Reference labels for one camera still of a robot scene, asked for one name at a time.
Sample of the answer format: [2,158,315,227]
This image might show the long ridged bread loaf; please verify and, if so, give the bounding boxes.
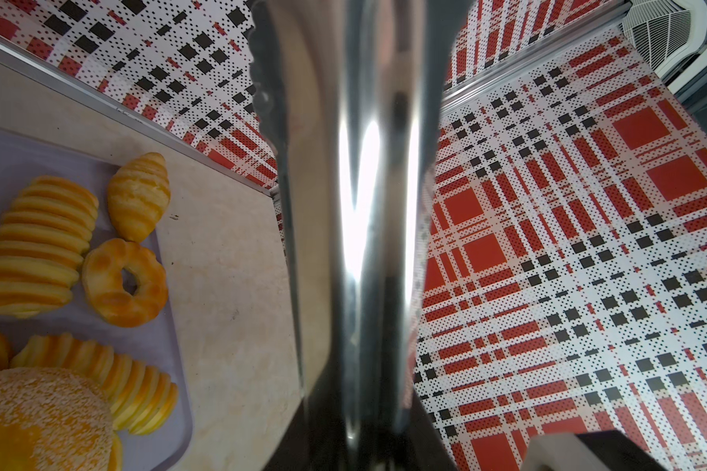
[10,333,180,436]

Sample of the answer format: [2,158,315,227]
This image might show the lilac plastic tray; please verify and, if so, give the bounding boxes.
[0,130,194,470]

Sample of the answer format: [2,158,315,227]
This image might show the glazed ring donut bread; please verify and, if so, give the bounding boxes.
[82,239,169,328]

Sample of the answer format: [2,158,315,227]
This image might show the bottom ridged bread loaf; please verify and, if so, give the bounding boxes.
[107,433,123,471]

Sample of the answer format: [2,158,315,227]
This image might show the striped oval bread roll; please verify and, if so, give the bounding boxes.
[0,176,99,318]

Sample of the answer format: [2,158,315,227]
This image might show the sugar dusted orange bread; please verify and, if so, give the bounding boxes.
[0,367,114,470]

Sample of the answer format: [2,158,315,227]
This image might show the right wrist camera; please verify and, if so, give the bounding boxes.
[520,430,666,471]

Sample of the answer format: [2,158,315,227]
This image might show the small croissant bread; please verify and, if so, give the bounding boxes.
[107,152,171,243]

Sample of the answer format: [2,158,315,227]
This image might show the red handled metal tongs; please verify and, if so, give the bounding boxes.
[249,1,471,470]

